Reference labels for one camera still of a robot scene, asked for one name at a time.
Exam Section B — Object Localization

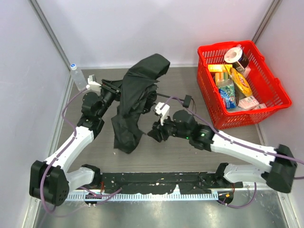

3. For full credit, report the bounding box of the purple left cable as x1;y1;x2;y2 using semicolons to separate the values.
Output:
39;87;123;213

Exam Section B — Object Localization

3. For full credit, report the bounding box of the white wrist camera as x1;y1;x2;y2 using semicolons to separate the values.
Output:
154;102;170;126
86;75;102;92

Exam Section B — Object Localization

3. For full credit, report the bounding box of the yellow snack bag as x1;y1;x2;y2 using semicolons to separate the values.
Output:
229;68;253;97

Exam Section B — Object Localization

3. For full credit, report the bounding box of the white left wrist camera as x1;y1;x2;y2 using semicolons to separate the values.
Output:
86;75;102;92

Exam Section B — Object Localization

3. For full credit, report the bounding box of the pink white box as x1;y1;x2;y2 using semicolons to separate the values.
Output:
238;96;259;110

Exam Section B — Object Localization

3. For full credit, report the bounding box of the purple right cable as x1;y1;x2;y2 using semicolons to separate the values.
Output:
163;96;304;209

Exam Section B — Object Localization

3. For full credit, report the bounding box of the black folding umbrella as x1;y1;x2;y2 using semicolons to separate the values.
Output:
101;53;200;154

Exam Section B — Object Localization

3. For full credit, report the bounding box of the purple cable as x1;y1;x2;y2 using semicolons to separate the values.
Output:
163;96;304;209
39;87;123;213

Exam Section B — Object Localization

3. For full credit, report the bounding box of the white slotted cable duct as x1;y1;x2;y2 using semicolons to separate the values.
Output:
66;191;219;203

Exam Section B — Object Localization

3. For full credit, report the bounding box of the blue green snack packet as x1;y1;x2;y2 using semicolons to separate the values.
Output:
218;84;237;109

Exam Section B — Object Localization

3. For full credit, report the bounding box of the clear plastic bottle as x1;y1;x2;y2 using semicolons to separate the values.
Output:
70;64;87;91

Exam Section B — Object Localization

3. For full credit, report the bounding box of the red plastic basket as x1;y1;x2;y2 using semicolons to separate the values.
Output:
197;40;292;129

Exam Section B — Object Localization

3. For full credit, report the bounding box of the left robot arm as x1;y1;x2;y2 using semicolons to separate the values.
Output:
29;78;122;206

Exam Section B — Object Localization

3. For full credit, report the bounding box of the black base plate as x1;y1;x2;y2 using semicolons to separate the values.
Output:
85;172;243;195

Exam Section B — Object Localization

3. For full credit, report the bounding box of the yellow box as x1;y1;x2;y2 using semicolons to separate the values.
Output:
208;64;232;73

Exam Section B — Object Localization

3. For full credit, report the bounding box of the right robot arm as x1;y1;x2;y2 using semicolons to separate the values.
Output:
148;110;297;193

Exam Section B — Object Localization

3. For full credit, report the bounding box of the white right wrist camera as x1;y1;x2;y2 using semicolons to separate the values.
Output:
154;102;170;126

